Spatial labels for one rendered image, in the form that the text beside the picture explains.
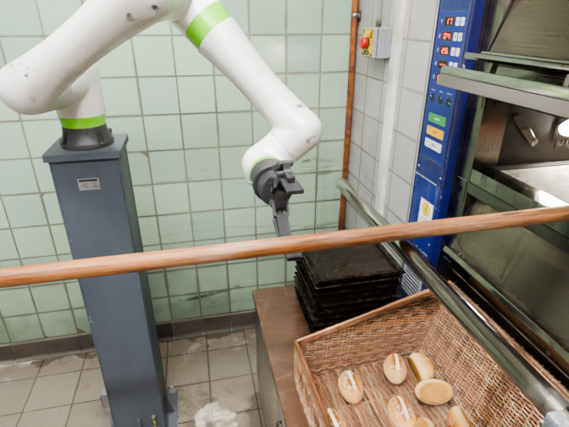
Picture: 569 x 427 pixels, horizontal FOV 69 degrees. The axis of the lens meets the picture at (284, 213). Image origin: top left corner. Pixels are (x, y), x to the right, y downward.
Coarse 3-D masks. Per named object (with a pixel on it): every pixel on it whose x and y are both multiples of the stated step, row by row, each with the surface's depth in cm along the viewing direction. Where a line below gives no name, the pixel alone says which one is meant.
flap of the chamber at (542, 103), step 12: (444, 84) 95; (456, 84) 91; (468, 84) 87; (480, 84) 84; (492, 96) 80; (504, 96) 77; (516, 96) 75; (528, 96) 72; (540, 96) 70; (540, 108) 69; (552, 108) 67; (564, 108) 65
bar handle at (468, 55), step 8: (464, 56) 95; (472, 56) 92; (480, 56) 90; (488, 56) 88; (496, 56) 85; (504, 56) 84; (496, 64) 86; (512, 64) 81; (520, 64) 79; (528, 64) 77; (536, 64) 76; (544, 64) 74; (552, 64) 72; (560, 64) 71; (568, 64) 70; (488, 72) 87; (560, 72) 71; (568, 72) 69; (568, 80) 69
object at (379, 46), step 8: (368, 32) 149; (376, 32) 145; (384, 32) 145; (392, 32) 146; (368, 40) 149; (376, 40) 146; (384, 40) 147; (368, 48) 150; (376, 48) 147; (384, 48) 148; (368, 56) 151; (376, 56) 148; (384, 56) 149
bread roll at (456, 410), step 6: (450, 408) 107; (456, 408) 105; (450, 414) 105; (456, 414) 103; (462, 414) 103; (450, 420) 104; (456, 420) 102; (462, 420) 102; (468, 420) 104; (450, 426) 103; (456, 426) 102; (462, 426) 101; (468, 426) 100
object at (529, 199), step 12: (480, 168) 111; (492, 168) 111; (480, 180) 108; (492, 180) 104; (504, 180) 102; (516, 180) 102; (492, 192) 104; (504, 192) 100; (516, 192) 96; (528, 192) 95; (540, 192) 95; (516, 204) 97; (528, 204) 93; (540, 204) 90; (552, 204) 89; (564, 204) 89; (552, 228) 87; (564, 228) 84
